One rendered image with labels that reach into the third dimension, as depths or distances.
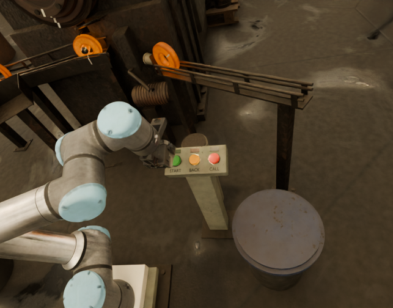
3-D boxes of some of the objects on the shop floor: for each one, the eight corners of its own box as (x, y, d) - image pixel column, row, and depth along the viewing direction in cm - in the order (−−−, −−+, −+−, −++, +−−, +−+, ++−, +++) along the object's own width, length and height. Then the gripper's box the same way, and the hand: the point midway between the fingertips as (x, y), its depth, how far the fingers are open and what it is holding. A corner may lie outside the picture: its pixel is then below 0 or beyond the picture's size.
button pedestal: (199, 211, 152) (167, 143, 105) (241, 211, 146) (226, 138, 100) (197, 238, 142) (159, 176, 95) (241, 239, 137) (225, 173, 90)
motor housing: (162, 139, 196) (133, 80, 155) (190, 137, 190) (168, 76, 150) (159, 153, 188) (128, 95, 147) (189, 151, 182) (164, 90, 142)
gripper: (130, 159, 75) (158, 176, 94) (159, 157, 72) (182, 175, 92) (132, 131, 77) (160, 153, 97) (161, 129, 75) (183, 151, 95)
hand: (170, 155), depth 94 cm, fingers closed
